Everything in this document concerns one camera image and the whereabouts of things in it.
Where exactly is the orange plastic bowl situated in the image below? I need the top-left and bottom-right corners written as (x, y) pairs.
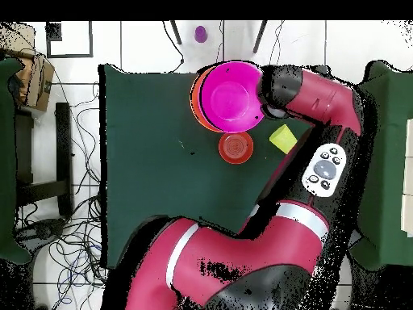
top-left (189, 65), bottom-right (223, 133)

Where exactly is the red plastic bowl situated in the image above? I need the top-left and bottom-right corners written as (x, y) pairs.
top-left (218, 130), bottom-right (255, 165)

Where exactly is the tangle of floor cables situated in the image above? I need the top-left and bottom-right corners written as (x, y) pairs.
top-left (15, 73), bottom-right (111, 310)

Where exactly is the black square frame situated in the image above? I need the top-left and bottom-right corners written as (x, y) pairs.
top-left (45, 21), bottom-right (94, 60)

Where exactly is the cardboard box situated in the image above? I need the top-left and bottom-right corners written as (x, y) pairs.
top-left (0, 22), bottom-right (56, 113)

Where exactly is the black chair frame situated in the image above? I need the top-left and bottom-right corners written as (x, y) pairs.
top-left (14, 102), bottom-right (74, 218)

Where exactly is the white box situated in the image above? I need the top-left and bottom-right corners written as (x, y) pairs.
top-left (400, 118), bottom-right (413, 238)

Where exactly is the black stand base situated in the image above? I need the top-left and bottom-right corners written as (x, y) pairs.
top-left (14, 218), bottom-right (67, 251)

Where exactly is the dark green table cloth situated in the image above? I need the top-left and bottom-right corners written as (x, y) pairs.
top-left (98, 64), bottom-right (332, 270)

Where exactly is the black tripod leg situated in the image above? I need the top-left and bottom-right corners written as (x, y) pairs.
top-left (252, 20), bottom-right (269, 55)
top-left (169, 20), bottom-right (183, 46)

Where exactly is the green cloth side table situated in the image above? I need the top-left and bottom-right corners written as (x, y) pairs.
top-left (349, 60), bottom-right (413, 271)
top-left (0, 57), bottom-right (33, 266)

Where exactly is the yellow plastic cup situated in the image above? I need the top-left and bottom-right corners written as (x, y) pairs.
top-left (269, 124), bottom-right (298, 155)

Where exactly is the pink plastic bowl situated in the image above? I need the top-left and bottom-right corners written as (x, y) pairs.
top-left (197, 61), bottom-right (266, 134)

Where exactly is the purple plastic cup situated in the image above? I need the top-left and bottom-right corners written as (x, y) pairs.
top-left (194, 25), bottom-right (208, 44)

